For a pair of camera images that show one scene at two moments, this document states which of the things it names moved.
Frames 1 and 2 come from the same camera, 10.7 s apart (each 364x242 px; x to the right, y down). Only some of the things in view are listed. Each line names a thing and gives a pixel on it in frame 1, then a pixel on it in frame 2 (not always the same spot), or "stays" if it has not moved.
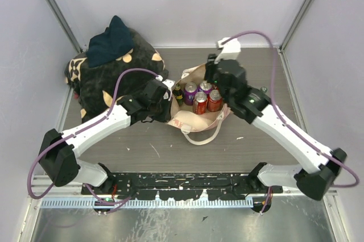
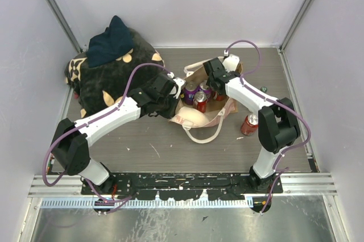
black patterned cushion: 98,88 stays
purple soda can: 190,89 stays
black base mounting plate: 185,186 stays
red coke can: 215,101 -> 250,124
